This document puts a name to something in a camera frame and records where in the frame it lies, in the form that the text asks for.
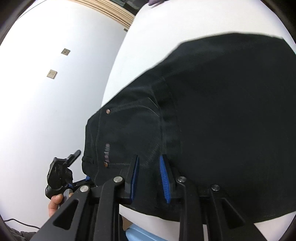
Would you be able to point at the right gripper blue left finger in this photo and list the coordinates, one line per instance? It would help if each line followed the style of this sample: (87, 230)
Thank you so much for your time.
(92, 213)

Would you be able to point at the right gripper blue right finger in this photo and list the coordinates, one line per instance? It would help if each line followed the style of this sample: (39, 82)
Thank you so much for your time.
(213, 217)

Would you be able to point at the black pants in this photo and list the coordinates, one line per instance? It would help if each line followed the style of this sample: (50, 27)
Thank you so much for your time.
(222, 109)

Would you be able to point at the person left hand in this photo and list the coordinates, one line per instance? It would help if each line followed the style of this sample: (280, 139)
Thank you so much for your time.
(54, 203)

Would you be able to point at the light blue garment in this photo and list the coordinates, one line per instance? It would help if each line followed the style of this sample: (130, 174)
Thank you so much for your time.
(135, 233)

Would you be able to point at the beige curtain left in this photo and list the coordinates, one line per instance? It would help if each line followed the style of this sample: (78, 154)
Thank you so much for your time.
(111, 10)

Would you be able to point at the purple pillow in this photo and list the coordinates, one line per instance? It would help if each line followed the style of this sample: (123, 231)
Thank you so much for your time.
(154, 2)

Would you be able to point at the wall socket lower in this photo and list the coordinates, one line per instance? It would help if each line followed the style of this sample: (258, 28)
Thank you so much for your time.
(52, 74)

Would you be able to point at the wall socket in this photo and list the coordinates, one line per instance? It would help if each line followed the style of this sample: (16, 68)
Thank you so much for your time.
(65, 52)
(52, 74)

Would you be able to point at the wall socket upper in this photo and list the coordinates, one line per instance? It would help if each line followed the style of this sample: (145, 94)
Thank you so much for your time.
(65, 52)

